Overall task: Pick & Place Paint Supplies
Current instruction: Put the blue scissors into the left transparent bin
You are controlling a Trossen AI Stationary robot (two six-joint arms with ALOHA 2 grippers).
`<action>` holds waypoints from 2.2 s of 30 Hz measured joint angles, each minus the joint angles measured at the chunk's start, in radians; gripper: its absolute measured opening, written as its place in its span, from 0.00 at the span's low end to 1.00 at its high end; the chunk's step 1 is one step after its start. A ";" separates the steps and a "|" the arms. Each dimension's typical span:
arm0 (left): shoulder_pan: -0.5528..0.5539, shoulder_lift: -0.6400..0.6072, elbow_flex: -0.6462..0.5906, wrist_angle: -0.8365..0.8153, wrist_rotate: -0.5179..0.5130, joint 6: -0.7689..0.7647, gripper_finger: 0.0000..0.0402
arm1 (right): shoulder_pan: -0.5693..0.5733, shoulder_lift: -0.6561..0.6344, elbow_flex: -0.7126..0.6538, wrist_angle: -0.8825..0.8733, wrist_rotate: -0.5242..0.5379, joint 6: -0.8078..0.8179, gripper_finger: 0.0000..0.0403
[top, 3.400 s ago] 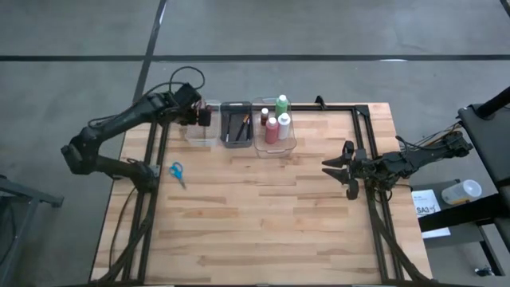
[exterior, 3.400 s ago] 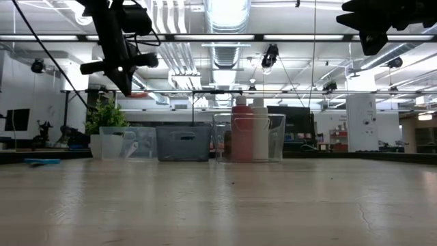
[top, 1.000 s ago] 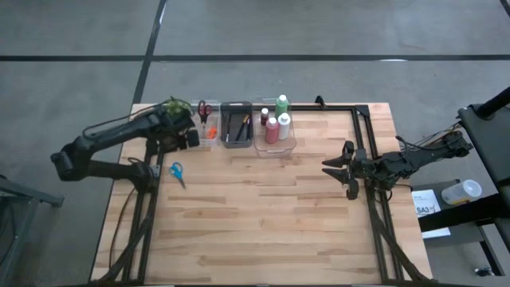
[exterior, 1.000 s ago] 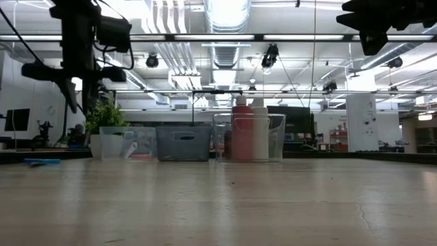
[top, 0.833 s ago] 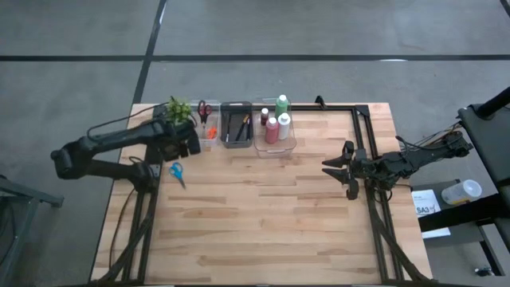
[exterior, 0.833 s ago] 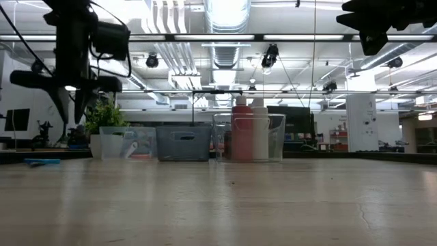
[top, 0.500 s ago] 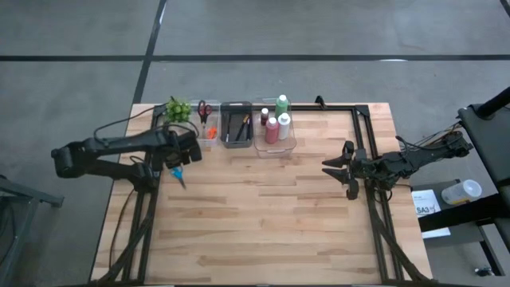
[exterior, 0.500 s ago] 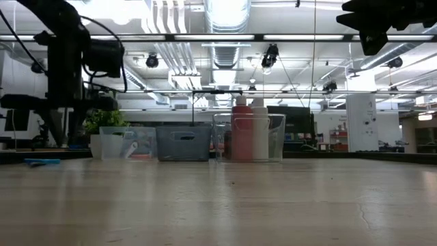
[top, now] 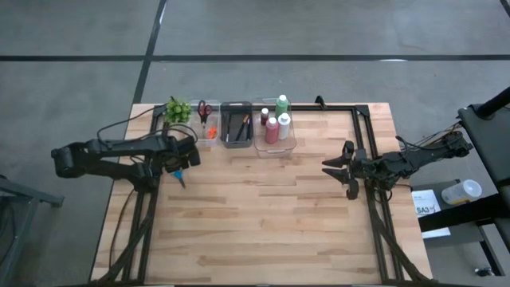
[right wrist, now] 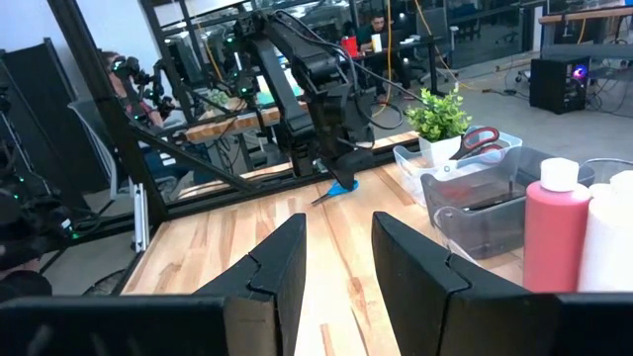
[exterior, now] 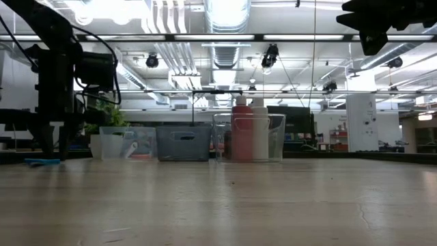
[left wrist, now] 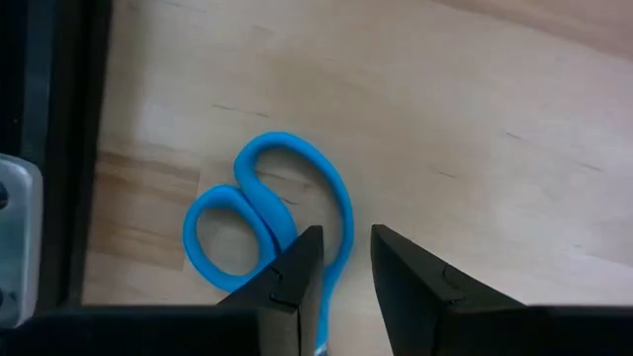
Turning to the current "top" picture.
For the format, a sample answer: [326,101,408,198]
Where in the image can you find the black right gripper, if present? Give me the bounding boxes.
[321,140,378,200]

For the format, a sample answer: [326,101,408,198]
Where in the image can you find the red and black scissors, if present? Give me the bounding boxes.
[197,99,214,128]

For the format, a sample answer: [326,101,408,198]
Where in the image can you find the black paintbrush gold ferrule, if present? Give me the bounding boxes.
[234,114,251,143]

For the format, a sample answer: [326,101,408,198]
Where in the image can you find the white paint bottle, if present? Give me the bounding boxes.
[277,112,292,141]

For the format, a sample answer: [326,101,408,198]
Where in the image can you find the large red paint bottle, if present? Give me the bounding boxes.
[265,116,280,145]

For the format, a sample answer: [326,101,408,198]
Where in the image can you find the green paint bottle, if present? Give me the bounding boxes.
[274,94,290,120]

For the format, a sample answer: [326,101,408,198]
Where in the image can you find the clear plastic bin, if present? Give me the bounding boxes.
[185,99,222,147]

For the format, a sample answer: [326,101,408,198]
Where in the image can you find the green plant in white pot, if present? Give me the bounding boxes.
[163,95,192,128]

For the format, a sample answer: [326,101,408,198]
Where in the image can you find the grey plastic bin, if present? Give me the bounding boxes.
[220,101,255,149]

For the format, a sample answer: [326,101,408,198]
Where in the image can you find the white printed paper sheet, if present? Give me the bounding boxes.
[411,189,452,240]

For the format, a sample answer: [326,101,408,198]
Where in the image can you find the translucent plastic jar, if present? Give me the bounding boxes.
[441,179,484,206]

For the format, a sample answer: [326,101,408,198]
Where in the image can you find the black side cart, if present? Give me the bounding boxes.
[412,86,510,280]

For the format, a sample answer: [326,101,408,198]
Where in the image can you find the grey metal stand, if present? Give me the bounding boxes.
[0,174,65,287]

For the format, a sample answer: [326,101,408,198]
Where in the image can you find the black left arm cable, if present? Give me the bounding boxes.
[96,105,200,144]

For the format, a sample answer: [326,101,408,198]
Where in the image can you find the black aluminium table frame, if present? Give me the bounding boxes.
[95,102,430,286]

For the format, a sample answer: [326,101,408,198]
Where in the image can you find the clear bin with wire handle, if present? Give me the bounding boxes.
[253,97,298,159]

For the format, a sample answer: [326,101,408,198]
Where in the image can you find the coloured cable bundle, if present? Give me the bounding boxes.
[398,121,463,160]

